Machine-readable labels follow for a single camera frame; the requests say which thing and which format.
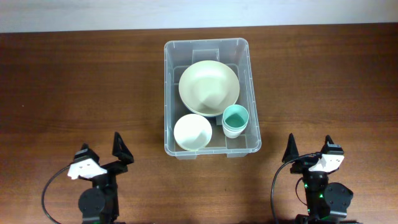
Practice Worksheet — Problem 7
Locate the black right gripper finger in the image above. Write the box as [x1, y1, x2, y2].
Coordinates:
[321, 135, 344, 156]
[282, 133, 299, 163]

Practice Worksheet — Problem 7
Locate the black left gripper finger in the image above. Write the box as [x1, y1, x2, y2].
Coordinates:
[112, 132, 134, 165]
[73, 143, 100, 164]

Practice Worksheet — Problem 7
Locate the cream white cup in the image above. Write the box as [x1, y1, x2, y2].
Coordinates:
[223, 124, 246, 139]

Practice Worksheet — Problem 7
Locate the green cup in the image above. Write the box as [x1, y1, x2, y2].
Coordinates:
[222, 105, 249, 131]

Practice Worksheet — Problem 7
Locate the white bowl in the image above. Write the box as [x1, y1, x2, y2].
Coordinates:
[174, 114, 213, 141]

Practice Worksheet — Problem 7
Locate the green bowl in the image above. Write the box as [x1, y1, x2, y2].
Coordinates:
[176, 137, 210, 151]

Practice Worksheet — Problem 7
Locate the beige plate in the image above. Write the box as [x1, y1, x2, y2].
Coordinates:
[180, 96, 239, 117]

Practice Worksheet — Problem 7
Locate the cream white plate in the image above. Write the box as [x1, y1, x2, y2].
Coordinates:
[178, 60, 240, 99]

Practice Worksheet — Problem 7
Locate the grey cup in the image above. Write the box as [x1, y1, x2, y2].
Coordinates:
[222, 119, 247, 133]

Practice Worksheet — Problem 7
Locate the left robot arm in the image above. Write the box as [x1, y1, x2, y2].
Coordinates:
[68, 132, 134, 223]

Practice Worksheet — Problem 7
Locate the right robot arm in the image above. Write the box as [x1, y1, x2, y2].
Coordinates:
[282, 134, 353, 223]

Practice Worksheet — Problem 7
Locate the white label in container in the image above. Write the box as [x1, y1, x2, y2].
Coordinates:
[216, 114, 223, 126]

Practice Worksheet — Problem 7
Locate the clear plastic storage container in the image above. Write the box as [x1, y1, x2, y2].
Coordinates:
[164, 38, 262, 159]

